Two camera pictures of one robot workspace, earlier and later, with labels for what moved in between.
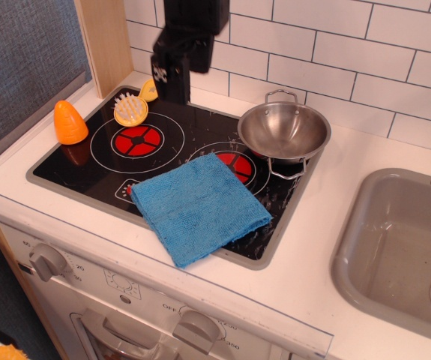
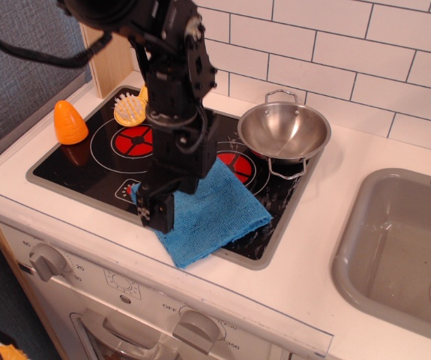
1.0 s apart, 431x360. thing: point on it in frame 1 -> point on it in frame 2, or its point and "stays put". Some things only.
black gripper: x=185 y=43 -> x=184 y=151
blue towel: x=196 y=209 stays put
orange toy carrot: x=70 y=127 stays put
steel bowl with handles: x=285 y=132 stays put
